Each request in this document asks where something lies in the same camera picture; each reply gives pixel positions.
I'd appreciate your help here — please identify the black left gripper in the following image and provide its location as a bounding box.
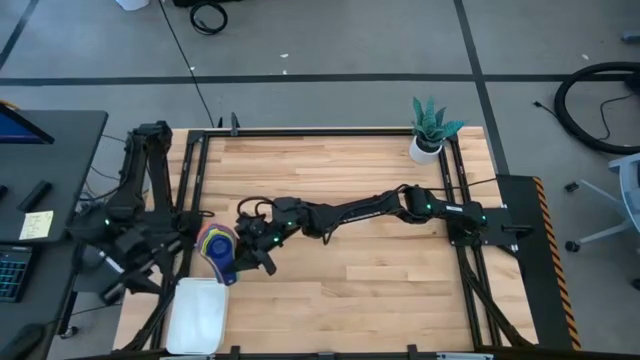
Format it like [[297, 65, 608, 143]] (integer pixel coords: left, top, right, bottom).
[[102, 224, 174, 307]]

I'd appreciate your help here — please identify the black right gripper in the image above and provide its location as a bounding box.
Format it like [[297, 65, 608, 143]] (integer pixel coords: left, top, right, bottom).
[[234, 213, 291, 277]]

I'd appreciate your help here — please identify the orange measuring cup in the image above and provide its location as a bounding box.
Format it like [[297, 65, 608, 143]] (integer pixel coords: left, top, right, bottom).
[[194, 222, 242, 287]]

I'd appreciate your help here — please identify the white plastic basket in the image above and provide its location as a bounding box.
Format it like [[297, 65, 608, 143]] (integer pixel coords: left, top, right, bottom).
[[164, 277, 230, 356]]

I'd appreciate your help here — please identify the yellow sticky note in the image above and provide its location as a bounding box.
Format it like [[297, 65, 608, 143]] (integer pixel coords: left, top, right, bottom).
[[18, 210, 55, 241]]

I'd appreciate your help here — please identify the backlit keyboard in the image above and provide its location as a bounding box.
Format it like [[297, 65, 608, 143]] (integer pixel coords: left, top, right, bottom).
[[0, 244, 34, 304]]

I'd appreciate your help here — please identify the black rounded pad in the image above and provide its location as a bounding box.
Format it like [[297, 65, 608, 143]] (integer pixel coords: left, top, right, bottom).
[[0, 322, 47, 360]]

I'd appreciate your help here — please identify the black remote control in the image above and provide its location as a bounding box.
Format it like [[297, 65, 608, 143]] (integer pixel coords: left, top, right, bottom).
[[16, 179, 54, 214]]

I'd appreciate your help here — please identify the black desk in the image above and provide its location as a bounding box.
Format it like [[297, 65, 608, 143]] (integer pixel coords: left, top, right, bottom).
[[0, 108, 110, 360]]

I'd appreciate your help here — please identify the black clamp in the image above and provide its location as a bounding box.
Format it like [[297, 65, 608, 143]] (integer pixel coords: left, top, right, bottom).
[[216, 111, 242, 137]]

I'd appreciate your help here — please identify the laptop screen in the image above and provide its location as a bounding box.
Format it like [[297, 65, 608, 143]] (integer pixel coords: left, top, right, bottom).
[[0, 102, 55, 146]]

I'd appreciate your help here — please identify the green plant in white pot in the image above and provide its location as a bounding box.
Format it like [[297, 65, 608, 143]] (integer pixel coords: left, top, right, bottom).
[[408, 94, 467, 166]]

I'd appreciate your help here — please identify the black hazard-striped platform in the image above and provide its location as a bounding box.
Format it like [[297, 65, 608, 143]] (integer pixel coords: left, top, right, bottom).
[[497, 174, 584, 351]]

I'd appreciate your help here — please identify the grey office chair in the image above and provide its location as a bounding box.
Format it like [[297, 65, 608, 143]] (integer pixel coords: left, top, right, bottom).
[[564, 152, 640, 254]]

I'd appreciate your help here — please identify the black metal table frame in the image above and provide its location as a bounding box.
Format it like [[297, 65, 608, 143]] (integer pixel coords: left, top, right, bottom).
[[119, 127, 539, 354]]

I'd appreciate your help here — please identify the long black floor cable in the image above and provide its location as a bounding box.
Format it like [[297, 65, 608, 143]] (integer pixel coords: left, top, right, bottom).
[[157, 0, 217, 129]]

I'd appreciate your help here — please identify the black cable coil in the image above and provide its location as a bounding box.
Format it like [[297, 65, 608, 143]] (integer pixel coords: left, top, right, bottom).
[[188, 0, 230, 36]]

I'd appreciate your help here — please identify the thin black power cable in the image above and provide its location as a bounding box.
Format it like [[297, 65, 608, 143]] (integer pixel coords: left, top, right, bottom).
[[532, 92, 640, 142]]

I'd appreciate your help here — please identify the thick black hose coil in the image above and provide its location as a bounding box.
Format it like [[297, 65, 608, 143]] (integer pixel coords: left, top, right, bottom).
[[553, 60, 640, 156]]

